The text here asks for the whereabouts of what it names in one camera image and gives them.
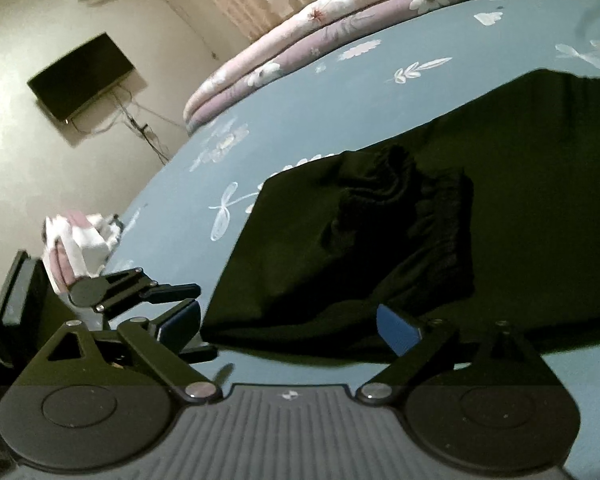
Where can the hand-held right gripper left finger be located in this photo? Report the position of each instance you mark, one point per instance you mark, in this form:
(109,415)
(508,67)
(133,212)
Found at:
(180,322)

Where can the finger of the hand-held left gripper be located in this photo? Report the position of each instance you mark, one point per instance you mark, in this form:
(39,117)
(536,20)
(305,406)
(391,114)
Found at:
(145,290)
(200,351)

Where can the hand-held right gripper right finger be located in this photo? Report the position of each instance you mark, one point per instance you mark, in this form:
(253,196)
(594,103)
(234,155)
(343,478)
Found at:
(397,330)

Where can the black pants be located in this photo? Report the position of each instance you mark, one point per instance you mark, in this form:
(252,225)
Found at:
(380,220)

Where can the pink white folded cloth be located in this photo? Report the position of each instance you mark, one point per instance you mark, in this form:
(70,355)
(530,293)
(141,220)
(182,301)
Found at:
(80,245)

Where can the purple floral quilt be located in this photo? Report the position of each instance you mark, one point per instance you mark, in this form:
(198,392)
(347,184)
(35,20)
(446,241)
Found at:
(330,35)

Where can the wall television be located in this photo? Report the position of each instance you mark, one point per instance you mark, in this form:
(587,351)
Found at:
(80,77)

